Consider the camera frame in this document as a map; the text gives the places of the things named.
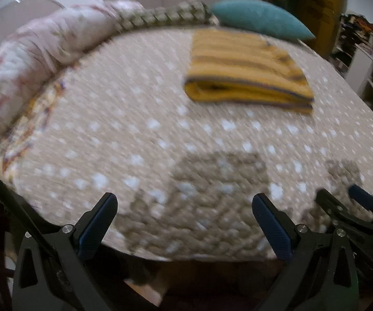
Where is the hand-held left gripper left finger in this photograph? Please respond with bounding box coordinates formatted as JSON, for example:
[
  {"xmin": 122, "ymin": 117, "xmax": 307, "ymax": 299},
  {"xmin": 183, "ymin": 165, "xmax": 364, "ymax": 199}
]
[{"xmin": 11, "ymin": 193, "xmax": 118, "ymax": 311}]

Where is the wooden door frame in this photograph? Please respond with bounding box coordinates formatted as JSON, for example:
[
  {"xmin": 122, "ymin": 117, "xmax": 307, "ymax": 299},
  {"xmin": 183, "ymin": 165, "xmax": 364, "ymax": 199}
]
[{"xmin": 269, "ymin": 0, "xmax": 349, "ymax": 59}]

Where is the geometric patterned blanket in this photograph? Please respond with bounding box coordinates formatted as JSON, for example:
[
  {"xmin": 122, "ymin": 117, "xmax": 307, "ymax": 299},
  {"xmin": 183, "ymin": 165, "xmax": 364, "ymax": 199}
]
[{"xmin": 0, "ymin": 61, "xmax": 77, "ymax": 185}]

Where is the yellow striped sweater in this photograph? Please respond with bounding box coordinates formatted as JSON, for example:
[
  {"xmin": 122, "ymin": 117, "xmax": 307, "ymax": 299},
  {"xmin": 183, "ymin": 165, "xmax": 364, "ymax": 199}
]
[{"xmin": 183, "ymin": 29, "xmax": 314, "ymax": 115}]

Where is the black cable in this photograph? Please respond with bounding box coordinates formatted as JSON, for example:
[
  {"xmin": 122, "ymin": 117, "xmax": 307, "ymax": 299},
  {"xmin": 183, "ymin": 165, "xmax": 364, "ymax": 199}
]
[{"xmin": 0, "ymin": 159, "xmax": 56, "ymax": 255}]

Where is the polka dot bolster pillow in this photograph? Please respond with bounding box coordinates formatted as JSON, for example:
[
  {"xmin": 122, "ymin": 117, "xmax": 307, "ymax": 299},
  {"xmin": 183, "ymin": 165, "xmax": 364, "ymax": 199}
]
[{"xmin": 115, "ymin": 0, "xmax": 219, "ymax": 33}]

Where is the teal pillow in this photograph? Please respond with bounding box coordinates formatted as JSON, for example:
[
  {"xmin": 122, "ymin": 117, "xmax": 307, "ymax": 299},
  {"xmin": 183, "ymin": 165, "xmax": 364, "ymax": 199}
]
[{"xmin": 211, "ymin": 0, "xmax": 316, "ymax": 41}]

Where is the pink floral quilt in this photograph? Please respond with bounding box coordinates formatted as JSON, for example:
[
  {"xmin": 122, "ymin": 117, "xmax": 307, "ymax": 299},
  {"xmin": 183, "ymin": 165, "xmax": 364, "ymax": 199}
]
[{"xmin": 0, "ymin": 0, "xmax": 145, "ymax": 156}]

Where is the cluttered white shelf unit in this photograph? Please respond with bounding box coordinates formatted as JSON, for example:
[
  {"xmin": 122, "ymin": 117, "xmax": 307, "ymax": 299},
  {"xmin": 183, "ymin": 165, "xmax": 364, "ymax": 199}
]
[{"xmin": 329, "ymin": 13, "xmax": 373, "ymax": 120}]

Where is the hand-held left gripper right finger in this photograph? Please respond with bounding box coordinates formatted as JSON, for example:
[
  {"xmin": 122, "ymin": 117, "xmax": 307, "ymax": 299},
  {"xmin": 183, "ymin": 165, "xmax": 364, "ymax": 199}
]
[{"xmin": 252, "ymin": 193, "xmax": 359, "ymax": 311}]

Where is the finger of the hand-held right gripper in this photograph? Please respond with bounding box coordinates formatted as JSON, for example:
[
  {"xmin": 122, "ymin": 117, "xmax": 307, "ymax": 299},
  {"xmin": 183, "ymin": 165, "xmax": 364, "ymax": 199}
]
[
  {"xmin": 349, "ymin": 184, "xmax": 373, "ymax": 230},
  {"xmin": 315, "ymin": 188, "xmax": 373, "ymax": 235}
]

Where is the beige dotted bedspread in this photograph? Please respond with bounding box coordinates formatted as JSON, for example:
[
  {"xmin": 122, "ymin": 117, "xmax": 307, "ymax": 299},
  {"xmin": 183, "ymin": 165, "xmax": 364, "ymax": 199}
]
[{"xmin": 10, "ymin": 26, "xmax": 373, "ymax": 263}]

